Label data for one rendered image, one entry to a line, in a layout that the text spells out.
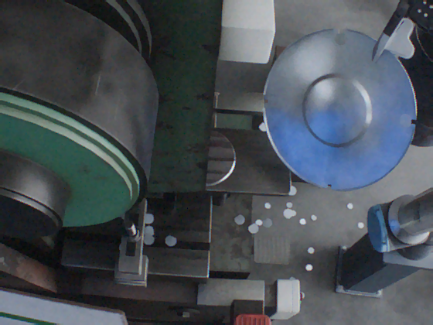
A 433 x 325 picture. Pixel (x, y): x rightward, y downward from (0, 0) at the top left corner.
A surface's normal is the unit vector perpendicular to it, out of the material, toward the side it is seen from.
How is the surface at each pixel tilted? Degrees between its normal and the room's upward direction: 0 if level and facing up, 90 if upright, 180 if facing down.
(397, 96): 53
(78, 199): 90
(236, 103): 0
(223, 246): 0
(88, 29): 41
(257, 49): 90
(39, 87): 34
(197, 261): 0
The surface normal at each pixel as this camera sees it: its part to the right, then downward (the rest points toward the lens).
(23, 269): 0.97, -0.07
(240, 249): 0.07, -0.46
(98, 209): -0.04, 0.89
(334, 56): -0.55, 0.20
